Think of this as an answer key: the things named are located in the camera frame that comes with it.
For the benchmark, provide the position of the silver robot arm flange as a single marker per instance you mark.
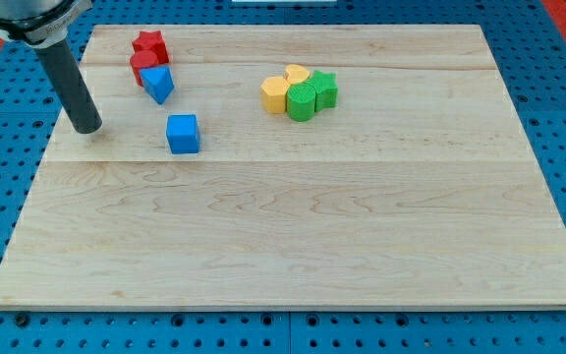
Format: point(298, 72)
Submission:
point(39, 23)

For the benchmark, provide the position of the light wooden board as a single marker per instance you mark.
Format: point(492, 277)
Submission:
point(419, 191)

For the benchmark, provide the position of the blue triangle block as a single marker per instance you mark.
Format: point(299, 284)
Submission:
point(157, 82)

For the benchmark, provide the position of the green cylinder block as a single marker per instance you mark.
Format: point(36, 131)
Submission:
point(301, 102)

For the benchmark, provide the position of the yellow hexagon block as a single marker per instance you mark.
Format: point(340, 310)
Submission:
point(273, 94)

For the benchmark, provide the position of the green star block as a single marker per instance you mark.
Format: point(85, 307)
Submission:
point(326, 90)

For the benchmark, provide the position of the yellow heart block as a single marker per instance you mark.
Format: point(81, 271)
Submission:
point(296, 74)

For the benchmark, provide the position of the blue cube block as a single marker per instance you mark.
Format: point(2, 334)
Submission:
point(182, 133)

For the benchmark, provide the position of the red cylinder block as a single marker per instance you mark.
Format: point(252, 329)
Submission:
point(142, 59)

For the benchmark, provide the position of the red star block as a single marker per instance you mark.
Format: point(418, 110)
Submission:
point(152, 41)

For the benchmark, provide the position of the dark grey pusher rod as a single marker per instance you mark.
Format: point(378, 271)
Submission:
point(62, 69)

